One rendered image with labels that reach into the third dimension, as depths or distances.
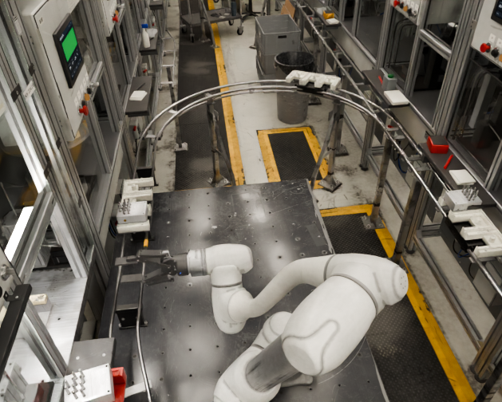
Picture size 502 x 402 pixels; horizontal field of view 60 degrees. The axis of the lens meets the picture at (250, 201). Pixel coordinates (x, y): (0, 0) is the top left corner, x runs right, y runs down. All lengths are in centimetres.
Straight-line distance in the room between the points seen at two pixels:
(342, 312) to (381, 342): 175
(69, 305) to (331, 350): 111
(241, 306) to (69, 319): 65
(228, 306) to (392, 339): 145
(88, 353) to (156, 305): 45
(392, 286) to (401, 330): 175
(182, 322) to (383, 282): 108
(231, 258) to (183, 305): 57
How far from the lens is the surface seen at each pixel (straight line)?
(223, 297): 142
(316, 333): 89
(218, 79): 541
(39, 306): 175
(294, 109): 433
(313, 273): 112
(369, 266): 101
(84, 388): 141
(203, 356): 177
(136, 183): 228
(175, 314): 190
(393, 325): 274
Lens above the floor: 219
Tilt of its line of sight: 40 degrees down
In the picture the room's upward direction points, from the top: 2 degrees counter-clockwise
